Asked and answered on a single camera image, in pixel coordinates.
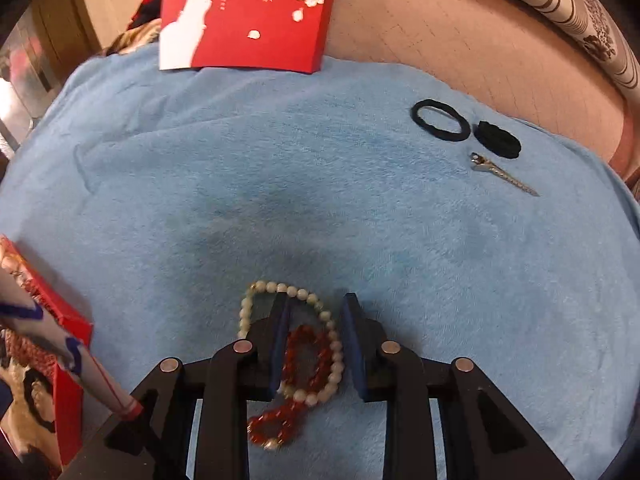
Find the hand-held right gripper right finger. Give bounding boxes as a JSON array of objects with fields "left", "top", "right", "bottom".
[{"left": 341, "top": 292, "right": 576, "bottom": 480}]

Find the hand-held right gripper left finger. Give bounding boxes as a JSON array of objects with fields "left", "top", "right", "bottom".
[{"left": 70, "top": 294, "right": 293, "bottom": 480}]

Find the red bead bracelet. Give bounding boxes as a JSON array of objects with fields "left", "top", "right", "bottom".
[{"left": 246, "top": 325, "right": 333, "bottom": 451}]

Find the white bead bracelet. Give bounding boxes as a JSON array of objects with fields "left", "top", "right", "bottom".
[{"left": 237, "top": 281, "right": 346, "bottom": 406}]

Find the red gift box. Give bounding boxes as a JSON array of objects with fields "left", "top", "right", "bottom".
[
  {"left": 0, "top": 235, "right": 96, "bottom": 467},
  {"left": 0, "top": 260, "right": 143, "bottom": 418}
]

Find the red plaid scrunchie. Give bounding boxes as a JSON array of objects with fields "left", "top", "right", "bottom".
[{"left": 0, "top": 330, "right": 58, "bottom": 378}]

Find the blue towel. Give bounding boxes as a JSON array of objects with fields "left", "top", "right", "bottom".
[{"left": 0, "top": 42, "right": 640, "bottom": 480}]

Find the silver hair clip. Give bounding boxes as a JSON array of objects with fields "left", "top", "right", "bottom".
[{"left": 468, "top": 151, "right": 540, "bottom": 197}]

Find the red box with blossoms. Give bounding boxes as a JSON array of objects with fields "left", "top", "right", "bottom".
[{"left": 159, "top": 0, "right": 343, "bottom": 75}]

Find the pink sofa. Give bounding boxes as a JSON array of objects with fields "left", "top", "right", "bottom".
[{"left": 320, "top": 0, "right": 640, "bottom": 181}]

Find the dark clothing pile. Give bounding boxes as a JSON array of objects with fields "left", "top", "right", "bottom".
[{"left": 102, "top": 0, "right": 166, "bottom": 56}]

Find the brown wooden cabinet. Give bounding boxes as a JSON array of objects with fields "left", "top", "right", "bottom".
[{"left": 30, "top": 0, "right": 101, "bottom": 56}]

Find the long striped floral cushion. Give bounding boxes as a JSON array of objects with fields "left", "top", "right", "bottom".
[{"left": 430, "top": 0, "right": 640, "bottom": 106}]

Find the thin black hair tie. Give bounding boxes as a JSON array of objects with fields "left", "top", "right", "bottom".
[{"left": 411, "top": 99, "right": 473, "bottom": 143}]

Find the bunched black hair tie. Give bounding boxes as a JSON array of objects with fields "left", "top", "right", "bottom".
[{"left": 472, "top": 120, "right": 522, "bottom": 161}]

